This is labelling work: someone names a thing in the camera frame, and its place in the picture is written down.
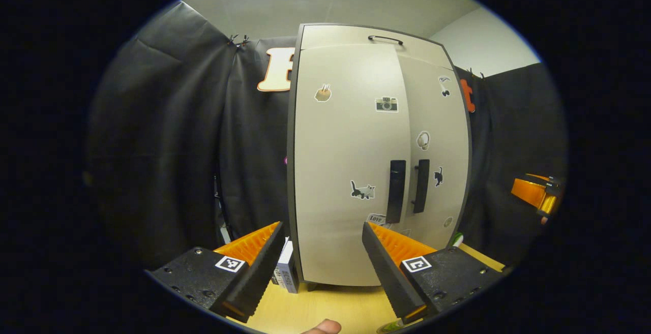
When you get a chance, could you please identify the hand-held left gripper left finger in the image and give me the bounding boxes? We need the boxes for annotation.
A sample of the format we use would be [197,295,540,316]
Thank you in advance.
[146,221,285,323]

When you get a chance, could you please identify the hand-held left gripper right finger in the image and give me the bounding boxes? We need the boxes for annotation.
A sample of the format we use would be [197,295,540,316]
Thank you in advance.
[362,222,509,324]

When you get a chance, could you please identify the white cabinet door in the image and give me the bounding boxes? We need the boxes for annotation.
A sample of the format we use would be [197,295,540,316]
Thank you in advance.
[397,54,470,251]
[294,44,411,287]

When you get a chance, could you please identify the white and grey cabinet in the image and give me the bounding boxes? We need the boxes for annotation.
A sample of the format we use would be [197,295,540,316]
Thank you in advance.
[286,22,472,291]

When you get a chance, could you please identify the white cabinet drawer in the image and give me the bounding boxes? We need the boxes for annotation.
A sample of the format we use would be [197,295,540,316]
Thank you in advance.
[300,24,455,70]

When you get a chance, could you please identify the white and blue box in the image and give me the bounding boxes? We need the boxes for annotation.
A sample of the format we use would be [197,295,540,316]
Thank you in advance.
[273,237,300,294]

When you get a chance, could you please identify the black door handle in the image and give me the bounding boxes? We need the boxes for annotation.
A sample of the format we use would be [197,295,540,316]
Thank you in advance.
[386,160,407,224]
[412,159,430,214]

